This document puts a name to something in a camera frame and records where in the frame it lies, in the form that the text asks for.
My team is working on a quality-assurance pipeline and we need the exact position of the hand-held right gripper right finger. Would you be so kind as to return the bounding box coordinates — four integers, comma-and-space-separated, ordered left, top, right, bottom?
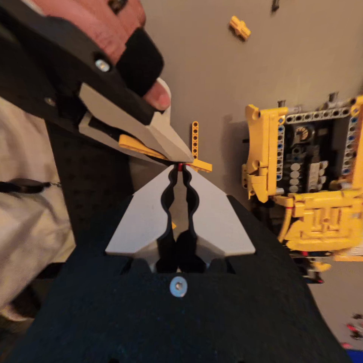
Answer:
181, 164, 256, 271

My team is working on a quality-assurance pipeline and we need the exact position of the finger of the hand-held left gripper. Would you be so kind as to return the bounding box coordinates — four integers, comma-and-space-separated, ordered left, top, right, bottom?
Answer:
79, 82, 194, 164
78, 111, 169, 166

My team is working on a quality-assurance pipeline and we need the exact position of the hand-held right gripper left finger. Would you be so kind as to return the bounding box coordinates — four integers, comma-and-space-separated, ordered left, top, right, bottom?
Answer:
105, 164, 178, 273

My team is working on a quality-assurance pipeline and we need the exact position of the long yellow brick beam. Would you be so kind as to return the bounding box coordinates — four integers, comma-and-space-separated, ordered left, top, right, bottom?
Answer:
192, 121, 199, 159

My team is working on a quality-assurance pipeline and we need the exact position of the long yellow brick beam assembly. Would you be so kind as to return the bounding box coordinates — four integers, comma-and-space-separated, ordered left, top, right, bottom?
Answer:
119, 135, 213, 173

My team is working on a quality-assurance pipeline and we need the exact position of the yellow black brick car model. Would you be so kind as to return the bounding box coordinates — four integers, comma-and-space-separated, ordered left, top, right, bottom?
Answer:
242, 92, 363, 284

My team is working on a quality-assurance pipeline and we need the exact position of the small yellow brick connector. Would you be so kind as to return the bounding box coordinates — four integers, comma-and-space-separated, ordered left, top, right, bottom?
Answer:
229, 16, 251, 41

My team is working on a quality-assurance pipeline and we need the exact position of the grey desk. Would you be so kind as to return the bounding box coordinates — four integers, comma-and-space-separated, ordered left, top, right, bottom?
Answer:
128, 0, 363, 352

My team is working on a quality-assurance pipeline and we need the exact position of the person's left hand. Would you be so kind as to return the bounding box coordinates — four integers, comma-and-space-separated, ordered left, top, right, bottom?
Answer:
31, 0, 172, 112

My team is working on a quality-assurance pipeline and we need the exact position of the light grey garment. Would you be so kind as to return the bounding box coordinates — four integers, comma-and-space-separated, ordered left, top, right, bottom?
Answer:
0, 96, 76, 322

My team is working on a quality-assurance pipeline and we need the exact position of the pile of small brick pins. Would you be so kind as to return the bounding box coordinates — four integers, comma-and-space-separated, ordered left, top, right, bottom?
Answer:
340, 312, 363, 350

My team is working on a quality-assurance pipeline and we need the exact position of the black cord toggle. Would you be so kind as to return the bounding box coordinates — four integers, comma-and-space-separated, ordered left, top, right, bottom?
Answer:
0, 178, 61, 195

